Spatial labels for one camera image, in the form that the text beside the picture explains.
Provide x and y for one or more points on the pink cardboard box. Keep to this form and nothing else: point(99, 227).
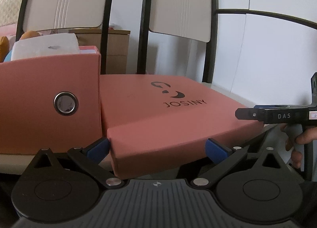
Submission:
point(29, 119)

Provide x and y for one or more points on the orange bear plush toy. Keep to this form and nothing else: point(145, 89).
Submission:
point(29, 35)

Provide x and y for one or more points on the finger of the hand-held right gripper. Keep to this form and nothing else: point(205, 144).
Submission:
point(270, 106)
point(250, 114)

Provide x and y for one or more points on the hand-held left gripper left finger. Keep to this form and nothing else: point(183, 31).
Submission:
point(99, 147)

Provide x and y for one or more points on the pink box lid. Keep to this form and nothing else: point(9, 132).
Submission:
point(153, 119)

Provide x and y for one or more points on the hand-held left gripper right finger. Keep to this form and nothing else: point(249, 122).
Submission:
point(215, 150)

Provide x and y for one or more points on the black rod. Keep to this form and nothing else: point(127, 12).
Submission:
point(272, 14)

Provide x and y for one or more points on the white quilted headboard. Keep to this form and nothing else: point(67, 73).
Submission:
point(11, 7)

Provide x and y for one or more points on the pink duvet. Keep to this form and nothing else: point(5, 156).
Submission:
point(7, 31)

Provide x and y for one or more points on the wooden nightstand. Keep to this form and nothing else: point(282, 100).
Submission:
point(116, 49)

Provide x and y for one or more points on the person's right hand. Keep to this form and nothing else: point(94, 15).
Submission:
point(307, 136)

